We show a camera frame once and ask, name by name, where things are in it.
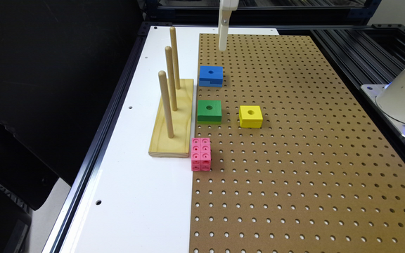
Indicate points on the wooden peg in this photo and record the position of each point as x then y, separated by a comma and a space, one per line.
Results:
171, 82
166, 103
175, 59

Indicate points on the wooden peg stand base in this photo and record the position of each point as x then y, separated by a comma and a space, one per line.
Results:
178, 146

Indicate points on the pink interlocking cube block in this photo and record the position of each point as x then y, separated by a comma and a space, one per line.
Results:
200, 154

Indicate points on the front wooden peg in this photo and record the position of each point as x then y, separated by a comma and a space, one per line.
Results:
166, 103

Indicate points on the middle wooden peg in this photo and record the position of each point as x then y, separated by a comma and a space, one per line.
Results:
171, 82

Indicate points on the yellow block with hole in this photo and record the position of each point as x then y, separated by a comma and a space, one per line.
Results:
250, 116

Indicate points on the brown pegboard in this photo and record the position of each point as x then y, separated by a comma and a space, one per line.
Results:
318, 176

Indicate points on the blue block with hole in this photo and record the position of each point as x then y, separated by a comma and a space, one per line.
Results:
211, 76

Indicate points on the green block with hole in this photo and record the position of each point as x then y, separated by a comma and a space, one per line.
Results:
209, 112

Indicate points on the black curtain panel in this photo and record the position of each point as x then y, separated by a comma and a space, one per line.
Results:
60, 62

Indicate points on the rear wooden peg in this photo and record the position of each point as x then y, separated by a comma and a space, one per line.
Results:
175, 59

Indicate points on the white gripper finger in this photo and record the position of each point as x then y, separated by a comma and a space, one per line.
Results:
226, 7

